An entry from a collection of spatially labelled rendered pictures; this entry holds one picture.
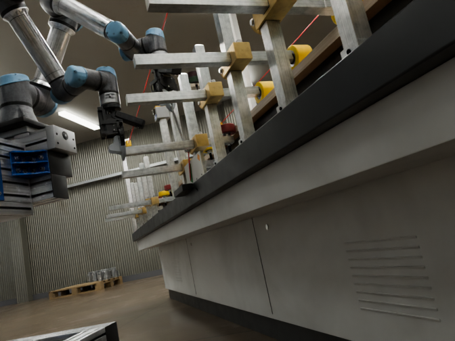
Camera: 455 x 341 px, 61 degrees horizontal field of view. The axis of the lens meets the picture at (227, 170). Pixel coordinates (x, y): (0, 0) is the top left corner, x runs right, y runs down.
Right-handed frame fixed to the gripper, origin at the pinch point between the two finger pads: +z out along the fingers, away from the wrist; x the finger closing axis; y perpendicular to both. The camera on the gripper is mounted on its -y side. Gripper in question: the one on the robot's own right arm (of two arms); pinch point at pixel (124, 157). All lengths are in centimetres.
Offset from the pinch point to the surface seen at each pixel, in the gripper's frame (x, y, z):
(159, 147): 1.4, -13.1, -1.9
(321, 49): 66, -46, -6
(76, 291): -705, 50, 76
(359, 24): 98, -29, 7
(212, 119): 22.7, -28.8, -3.9
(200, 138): 4.9, -28.9, -2.7
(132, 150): 1.4, -2.9, -1.8
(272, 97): 36, -46, -5
